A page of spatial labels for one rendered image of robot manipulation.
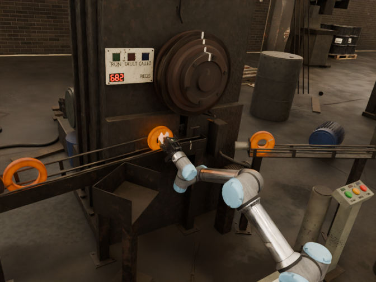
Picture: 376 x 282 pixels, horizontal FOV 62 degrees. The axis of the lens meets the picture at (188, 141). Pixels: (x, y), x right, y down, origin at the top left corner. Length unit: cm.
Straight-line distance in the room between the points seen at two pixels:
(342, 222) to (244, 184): 87
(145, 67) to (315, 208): 131
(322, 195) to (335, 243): 31
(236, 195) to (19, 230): 156
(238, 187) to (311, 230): 94
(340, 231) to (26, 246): 192
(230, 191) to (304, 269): 41
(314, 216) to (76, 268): 146
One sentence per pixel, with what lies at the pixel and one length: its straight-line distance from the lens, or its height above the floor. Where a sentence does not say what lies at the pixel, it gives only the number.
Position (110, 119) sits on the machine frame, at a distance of 173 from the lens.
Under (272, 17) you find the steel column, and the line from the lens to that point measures 616.
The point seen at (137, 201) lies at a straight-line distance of 154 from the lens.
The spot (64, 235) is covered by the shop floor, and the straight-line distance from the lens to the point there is 231.
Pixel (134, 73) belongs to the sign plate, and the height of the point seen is 112.
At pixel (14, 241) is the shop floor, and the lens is 235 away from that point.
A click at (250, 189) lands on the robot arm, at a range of 137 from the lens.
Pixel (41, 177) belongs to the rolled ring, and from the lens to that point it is 167.
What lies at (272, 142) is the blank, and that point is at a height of 72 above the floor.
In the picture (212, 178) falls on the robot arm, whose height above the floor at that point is 67.
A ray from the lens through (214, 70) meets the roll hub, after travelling 172.
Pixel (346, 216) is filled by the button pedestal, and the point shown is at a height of 45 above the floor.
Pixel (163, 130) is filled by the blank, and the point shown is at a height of 80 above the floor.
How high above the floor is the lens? 152
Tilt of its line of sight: 25 degrees down
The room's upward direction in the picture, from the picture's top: 6 degrees clockwise
